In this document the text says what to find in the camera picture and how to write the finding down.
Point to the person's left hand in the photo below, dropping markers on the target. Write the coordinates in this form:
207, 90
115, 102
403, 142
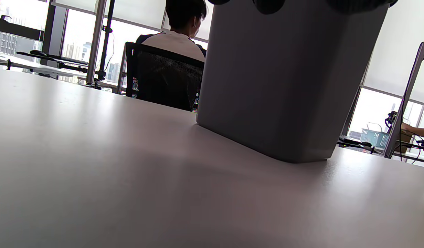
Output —
268, 7

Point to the grey plastic bin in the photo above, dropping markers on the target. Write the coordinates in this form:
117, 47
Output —
267, 86

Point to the another person's forearm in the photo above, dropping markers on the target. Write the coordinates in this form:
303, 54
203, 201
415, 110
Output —
418, 131

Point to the black mesh office chair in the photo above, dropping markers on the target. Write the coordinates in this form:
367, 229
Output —
163, 79

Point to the black stand pole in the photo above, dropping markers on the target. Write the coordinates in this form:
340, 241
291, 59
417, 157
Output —
106, 38

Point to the blue plastic basket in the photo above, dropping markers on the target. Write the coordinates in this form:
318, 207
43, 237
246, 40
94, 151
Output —
374, 138

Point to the black keyboard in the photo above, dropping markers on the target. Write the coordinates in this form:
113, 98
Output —
69, 60

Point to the white desk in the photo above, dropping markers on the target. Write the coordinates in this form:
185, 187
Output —
43, 69

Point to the black computer mouse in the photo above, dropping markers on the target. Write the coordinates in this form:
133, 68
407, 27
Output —
38, 53

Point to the aluminium frame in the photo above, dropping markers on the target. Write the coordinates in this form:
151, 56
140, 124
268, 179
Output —
403, 103

